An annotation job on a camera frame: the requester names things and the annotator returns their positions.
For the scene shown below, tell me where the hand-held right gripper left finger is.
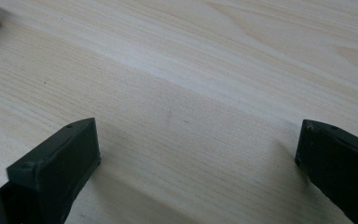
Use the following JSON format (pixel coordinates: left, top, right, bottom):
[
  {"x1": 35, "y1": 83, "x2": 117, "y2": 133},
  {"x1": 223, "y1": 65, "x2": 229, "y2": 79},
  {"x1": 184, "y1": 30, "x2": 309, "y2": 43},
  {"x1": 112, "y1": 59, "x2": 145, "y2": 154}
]
[{"x1": 0, "y1": 117, "x2": 102, "y2": 224}]

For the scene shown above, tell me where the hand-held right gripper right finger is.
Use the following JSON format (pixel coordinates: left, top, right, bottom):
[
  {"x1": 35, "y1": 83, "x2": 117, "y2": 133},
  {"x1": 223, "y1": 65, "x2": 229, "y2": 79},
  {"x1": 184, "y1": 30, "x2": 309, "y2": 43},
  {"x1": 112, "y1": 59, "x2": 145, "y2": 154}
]
[{"x1": 294, "y1": 119, "x2": 358, "y2": 224}]

